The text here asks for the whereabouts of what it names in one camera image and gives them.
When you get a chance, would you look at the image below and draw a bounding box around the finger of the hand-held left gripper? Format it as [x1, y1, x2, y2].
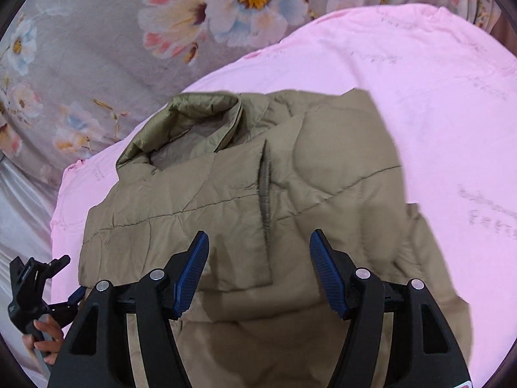
[40, 255, 72, 287]
[48, 286, 87, 320]

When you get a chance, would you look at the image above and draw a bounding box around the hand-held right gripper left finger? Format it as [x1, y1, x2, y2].
[47, 230, 210, 388]

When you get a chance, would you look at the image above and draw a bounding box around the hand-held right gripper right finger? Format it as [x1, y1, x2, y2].
[310, 229, 471, 388]

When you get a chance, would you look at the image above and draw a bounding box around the khaki quilted puffer jacket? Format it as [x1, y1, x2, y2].
[79, 88, 473, 388]

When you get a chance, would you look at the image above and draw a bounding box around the person's left hand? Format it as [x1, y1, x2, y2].
[22, 316, 65, 366]

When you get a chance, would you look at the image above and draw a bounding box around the silvery satin cloth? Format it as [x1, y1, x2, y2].
[0, 156, 61, 348]

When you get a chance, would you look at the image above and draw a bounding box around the pink bed sheet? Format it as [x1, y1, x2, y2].
[49, 3, 517, 388]

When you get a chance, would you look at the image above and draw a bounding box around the grey floral blanket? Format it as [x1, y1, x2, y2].
[0, 0, 501, 195]

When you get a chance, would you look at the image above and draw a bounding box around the pale pleated cloth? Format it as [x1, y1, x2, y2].
[385, 0, 503, 35]

